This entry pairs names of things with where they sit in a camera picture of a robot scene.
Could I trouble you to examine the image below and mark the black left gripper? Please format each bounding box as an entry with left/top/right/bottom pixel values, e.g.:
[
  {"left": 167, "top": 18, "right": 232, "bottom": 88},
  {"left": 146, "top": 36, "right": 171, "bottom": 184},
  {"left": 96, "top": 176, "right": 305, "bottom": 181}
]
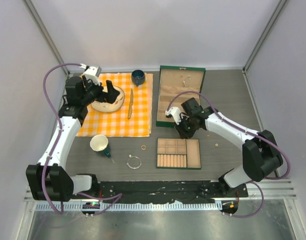
[{"left": 81, "top": 76, "right": 120, "bottom": 107}]

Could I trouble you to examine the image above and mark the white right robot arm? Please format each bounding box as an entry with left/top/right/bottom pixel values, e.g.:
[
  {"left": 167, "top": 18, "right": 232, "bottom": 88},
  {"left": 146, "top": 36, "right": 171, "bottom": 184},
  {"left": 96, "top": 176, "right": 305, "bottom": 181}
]
[{"left": 165, "top": 97, "right": 283, "bottom": 198}]

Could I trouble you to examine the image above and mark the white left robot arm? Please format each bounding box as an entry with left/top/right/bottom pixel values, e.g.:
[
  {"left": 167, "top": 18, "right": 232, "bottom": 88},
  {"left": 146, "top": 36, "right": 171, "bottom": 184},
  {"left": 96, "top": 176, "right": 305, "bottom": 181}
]
[{"left": 26, "top": 76, "right": 120, "bottom": 202}]

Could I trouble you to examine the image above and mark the green jewelry tray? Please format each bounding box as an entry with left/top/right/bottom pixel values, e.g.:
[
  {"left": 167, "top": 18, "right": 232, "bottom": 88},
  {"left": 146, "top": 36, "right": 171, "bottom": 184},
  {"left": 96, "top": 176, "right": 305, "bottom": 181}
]
[{"left": 156, "top": 138, "right": 201, "bottom": 170}]

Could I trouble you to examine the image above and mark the green jewelry box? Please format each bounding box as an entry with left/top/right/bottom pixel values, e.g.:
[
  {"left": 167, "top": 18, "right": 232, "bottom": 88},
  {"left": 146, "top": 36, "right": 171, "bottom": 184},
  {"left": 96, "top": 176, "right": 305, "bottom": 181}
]
[{"left": 156, "top": 65, "right": 206, "bottom": 128}]

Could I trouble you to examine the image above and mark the floral ceramic plate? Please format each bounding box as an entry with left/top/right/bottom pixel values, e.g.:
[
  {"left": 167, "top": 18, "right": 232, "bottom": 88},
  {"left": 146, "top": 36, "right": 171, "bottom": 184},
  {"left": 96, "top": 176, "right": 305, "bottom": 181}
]
[{"left": 91, "top": 85, "right": 125, "bottom": 113}]

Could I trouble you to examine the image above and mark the gold table knife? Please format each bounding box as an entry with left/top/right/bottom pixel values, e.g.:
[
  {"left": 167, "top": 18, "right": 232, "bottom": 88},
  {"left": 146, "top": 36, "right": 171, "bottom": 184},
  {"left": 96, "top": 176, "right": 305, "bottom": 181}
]
[{"left": 127, "top": 89, "right": 134, "bottom": 119}]

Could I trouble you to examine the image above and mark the orange checkered cloth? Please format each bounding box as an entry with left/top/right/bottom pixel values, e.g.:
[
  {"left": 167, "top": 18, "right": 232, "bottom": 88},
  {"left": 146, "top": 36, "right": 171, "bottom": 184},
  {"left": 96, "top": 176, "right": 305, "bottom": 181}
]
[{"left": 77, "top": 73, "right": 153, "bottom": 137}]

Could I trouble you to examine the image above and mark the dark blue cup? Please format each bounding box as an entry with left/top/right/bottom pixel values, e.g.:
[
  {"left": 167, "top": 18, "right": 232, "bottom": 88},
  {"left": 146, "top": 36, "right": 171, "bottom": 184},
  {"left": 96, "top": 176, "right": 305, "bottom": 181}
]
[{"left": 131, "top": 69, "right": 145, "bottom": 87}]

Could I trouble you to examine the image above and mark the silver hook in lid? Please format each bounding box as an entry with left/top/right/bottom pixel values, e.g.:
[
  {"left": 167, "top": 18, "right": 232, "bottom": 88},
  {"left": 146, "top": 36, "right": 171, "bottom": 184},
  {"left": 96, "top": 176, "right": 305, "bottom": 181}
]
[{"left": 183, "top": 76, "right": 191, "bottom": 88}]

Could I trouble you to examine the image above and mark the white green paper cup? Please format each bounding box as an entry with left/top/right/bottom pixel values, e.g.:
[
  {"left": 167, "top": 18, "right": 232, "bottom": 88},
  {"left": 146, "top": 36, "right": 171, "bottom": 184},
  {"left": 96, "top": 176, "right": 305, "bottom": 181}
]
[{"left": 90, "top": 134, "right": 111, "bottom": 158}]

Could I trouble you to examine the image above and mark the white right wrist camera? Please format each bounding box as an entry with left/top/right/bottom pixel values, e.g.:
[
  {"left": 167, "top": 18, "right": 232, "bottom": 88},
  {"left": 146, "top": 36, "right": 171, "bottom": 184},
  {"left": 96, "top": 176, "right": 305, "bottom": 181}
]
[{"left": 165, "top": 106, "right": 183, "bottom": 125}]

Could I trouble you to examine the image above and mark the silver bangle bracelet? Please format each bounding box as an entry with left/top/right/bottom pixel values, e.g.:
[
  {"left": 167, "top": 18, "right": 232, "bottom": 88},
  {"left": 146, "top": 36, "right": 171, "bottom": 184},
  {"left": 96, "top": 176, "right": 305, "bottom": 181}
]
[{"left": 126, "top": 154, "right": 142, "bottom": 170}]

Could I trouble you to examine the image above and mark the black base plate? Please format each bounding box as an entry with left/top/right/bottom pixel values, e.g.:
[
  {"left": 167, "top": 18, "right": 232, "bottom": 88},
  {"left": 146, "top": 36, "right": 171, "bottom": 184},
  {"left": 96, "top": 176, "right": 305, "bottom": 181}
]
[{"left": 86, "top": 180, "right": 248, "bottom": 204}]

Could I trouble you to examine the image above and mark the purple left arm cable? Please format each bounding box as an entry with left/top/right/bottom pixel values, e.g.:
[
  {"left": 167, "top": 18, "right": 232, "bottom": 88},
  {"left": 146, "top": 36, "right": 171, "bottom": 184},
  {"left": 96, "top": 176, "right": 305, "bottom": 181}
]
[{"left": 42, "top": 62, "right": 123, "bottom": 215}]

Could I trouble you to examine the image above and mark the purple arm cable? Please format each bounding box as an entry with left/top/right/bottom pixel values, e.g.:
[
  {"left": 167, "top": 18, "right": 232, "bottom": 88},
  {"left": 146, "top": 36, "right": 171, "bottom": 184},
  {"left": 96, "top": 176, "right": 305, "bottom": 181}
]
[
  {"left": 167, "top": 90, "right": 291, "bottom": 218},
  {"left": 42, "top": 62, "right": 123, "bottom": 215}
]

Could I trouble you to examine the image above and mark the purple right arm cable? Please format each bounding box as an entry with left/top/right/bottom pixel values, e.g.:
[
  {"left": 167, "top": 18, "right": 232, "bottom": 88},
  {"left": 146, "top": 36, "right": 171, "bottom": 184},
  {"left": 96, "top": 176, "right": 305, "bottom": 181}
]
[{"left": 167, "top": 90, "right": 291, "bottom": 218}]

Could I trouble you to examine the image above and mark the white slotted cable duct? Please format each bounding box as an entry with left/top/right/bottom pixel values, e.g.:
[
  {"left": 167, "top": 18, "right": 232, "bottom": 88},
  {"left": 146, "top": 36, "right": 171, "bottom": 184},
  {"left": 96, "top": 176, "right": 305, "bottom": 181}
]
[{"left": 34, "top": 201, "right": 222, "bottom": 211}]

